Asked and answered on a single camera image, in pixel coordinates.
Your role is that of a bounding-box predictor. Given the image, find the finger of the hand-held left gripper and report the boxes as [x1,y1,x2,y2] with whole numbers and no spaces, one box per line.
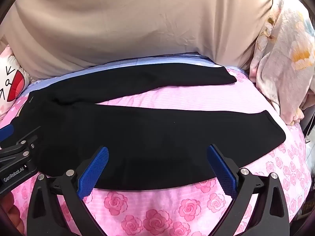
[0,124,14,136]
[0,126,42,163]

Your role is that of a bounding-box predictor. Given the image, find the pink rose-print bedsheet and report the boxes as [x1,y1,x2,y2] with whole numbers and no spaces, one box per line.
[0,52,311,236]

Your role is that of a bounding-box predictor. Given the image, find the black pants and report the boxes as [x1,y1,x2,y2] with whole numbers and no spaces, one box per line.
[10,63,286,191]

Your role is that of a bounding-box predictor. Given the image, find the pale floral fleece blanket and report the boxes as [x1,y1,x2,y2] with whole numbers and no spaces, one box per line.
[248,0,315,126]

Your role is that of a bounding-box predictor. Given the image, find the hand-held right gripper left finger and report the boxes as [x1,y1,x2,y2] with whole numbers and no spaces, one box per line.
[27,146,110,236]

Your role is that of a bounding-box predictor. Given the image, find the beige cloth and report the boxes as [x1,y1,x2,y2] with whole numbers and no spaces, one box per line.
[5,0,281,80]

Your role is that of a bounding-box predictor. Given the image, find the white cartoon-print pillow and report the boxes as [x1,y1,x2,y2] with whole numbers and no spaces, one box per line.
[0,45,32,121]

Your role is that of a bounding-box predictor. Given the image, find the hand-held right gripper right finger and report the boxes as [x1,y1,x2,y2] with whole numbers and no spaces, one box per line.
[207,145,289,236]

